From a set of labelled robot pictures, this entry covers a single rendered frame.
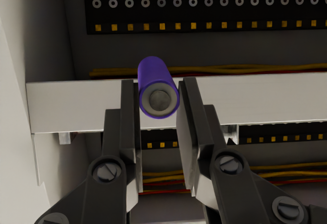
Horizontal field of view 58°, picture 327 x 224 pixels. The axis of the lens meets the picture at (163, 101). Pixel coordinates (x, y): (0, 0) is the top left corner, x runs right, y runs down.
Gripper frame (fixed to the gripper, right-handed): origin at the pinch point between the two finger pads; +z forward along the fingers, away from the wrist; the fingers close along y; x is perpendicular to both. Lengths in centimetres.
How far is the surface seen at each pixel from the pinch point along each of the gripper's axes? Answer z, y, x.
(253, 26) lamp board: 26.5, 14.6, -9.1
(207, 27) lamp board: 26.6, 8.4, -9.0
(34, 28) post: 18.3, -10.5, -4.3
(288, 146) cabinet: 25.5, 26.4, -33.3
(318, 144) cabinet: 26, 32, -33
